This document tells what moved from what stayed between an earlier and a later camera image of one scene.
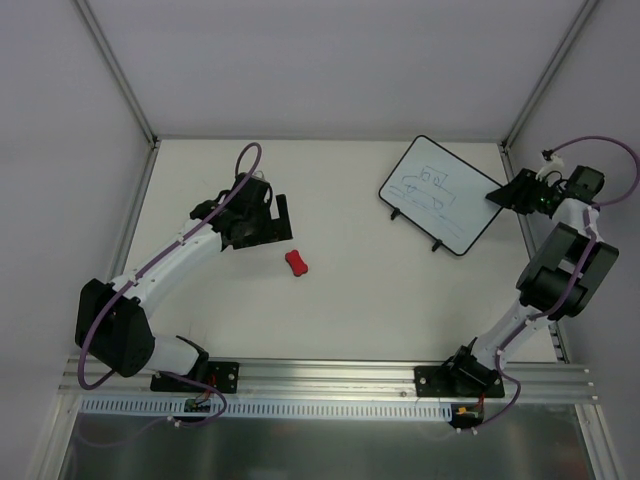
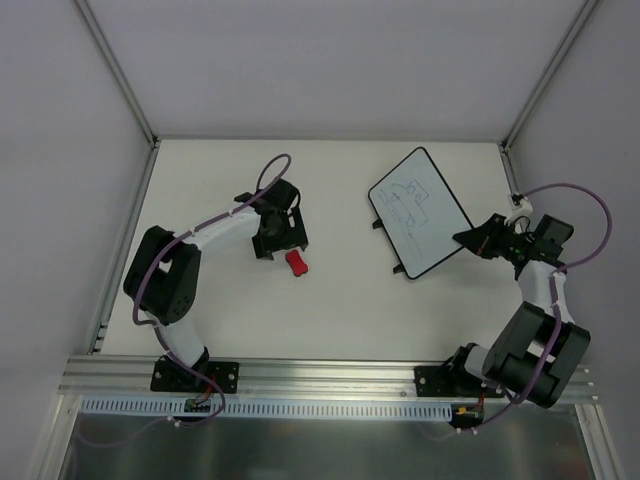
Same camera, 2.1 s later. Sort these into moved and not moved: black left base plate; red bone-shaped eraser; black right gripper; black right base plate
Moved: black right gripper
Not moved: black right base plate; red bone-shaped eraser; black left base plate
